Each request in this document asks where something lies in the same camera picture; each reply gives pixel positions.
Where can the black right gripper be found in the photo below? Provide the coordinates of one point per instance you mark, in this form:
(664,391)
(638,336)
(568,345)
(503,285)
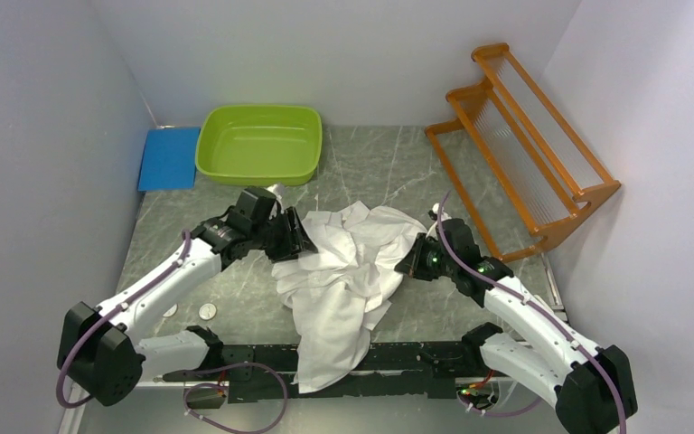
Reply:
(412,264)

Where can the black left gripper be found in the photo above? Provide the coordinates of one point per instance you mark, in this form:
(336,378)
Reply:
(295,239)

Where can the white button-up shirt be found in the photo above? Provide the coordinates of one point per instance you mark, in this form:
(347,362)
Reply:
(345,287)

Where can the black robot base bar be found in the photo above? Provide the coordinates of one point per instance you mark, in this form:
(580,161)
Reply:
(257,372)

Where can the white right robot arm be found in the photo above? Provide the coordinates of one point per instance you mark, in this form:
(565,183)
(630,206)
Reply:
(589,387)

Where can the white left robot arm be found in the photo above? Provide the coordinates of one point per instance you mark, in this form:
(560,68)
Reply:
(103,348)

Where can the green plastic basin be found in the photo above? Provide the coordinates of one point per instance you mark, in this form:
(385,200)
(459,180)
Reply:
(260,144)

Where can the orange wooden rack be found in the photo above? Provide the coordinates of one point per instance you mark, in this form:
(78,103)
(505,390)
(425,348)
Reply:
(552,178)

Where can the blue flat mat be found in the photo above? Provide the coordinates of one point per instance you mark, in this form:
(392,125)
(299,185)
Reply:
(168,161)

